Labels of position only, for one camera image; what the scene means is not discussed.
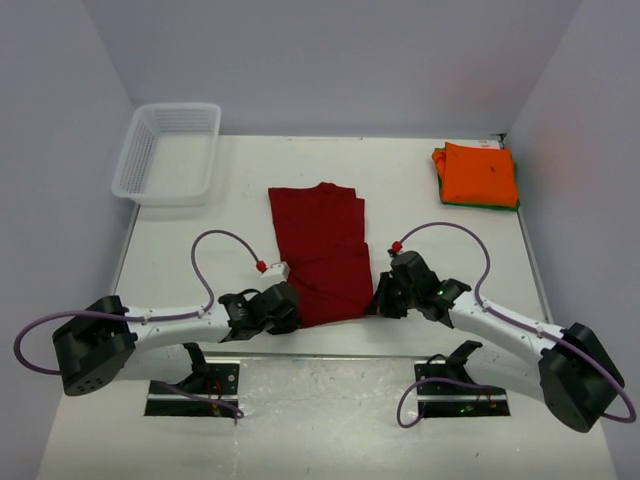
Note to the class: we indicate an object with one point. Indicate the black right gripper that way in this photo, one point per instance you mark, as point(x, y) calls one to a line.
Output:
point(380, 304)

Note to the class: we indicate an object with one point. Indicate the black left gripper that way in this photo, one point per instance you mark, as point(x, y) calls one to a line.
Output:
point(290, 323)

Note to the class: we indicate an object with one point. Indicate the dark red t shirt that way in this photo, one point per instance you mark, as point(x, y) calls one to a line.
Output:
point(320, 233)

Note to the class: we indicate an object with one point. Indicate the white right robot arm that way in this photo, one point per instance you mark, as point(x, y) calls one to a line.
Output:
point(565, 368)

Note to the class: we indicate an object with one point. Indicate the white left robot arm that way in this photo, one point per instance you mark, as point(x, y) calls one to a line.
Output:
point(107, 342)

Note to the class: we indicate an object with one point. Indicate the folded orange t shirt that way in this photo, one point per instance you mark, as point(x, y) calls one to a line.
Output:
point(477, 172)

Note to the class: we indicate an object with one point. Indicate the folded green t shirt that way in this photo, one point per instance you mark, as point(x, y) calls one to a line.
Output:
point(515, 205)

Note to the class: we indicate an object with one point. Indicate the white plastic basket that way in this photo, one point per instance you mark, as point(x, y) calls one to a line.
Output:
point(168, 155)

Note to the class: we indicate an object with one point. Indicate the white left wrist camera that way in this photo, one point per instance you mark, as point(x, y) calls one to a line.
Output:
point(278, 271)

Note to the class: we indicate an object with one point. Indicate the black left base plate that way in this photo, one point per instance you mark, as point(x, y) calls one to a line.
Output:
point(216, 385)

